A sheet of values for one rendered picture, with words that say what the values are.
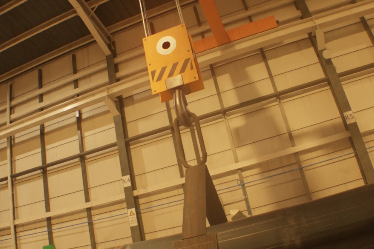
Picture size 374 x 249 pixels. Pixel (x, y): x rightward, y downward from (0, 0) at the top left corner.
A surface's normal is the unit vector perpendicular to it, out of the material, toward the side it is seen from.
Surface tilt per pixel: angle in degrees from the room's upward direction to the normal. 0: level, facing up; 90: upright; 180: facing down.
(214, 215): 128
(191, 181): 51
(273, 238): 94
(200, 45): 90
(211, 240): 60
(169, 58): 90
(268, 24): 90
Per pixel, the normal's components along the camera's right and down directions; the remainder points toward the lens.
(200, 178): -0.37, -0.78
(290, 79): -0.29, -0.27
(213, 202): -0.12, 0.36
